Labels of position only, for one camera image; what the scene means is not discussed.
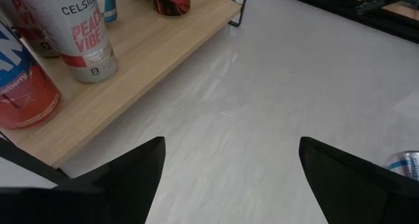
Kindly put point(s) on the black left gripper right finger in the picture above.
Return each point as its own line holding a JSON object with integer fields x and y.
{"x": 360, "y": 197}

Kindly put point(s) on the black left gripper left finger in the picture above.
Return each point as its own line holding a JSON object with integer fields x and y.
{"x": 82, "y": 204}

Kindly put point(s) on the white Celsius Peach Vibe can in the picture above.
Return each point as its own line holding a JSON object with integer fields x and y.
{"x": 406, "y": 165}
{"x": 82, "y": 53}

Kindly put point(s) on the red Fanta strawberry can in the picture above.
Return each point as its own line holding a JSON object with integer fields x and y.
{"x": 23, "y": 96}

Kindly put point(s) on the red and black soda can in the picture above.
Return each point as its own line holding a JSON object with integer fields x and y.
{"x": 170, "y": 1}

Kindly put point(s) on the white glossy table mat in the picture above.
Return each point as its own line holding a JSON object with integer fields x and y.
{"x": 262, "y": 103}

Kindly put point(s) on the wooden shelf with black frame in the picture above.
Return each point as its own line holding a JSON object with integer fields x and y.
{"x": 147, "y": 47}

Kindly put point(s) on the black aluminium table frame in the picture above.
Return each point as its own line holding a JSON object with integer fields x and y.
{"x": 343, "y": 6}

